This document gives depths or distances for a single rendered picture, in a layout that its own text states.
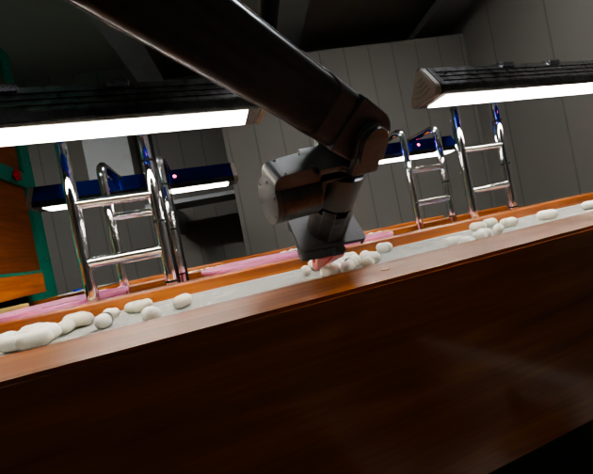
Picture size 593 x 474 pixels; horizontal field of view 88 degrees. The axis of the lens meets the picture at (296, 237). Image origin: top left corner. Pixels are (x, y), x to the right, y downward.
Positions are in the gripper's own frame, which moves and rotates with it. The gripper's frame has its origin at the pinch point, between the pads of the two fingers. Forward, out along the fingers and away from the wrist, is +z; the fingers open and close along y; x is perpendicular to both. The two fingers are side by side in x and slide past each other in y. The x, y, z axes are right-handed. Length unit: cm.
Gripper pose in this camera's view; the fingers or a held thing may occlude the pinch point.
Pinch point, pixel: (315, 264)
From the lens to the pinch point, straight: 51.9
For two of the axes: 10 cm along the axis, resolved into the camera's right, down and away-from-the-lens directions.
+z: -1.2, 6.7, 7.4
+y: -9.4, 1.6, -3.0
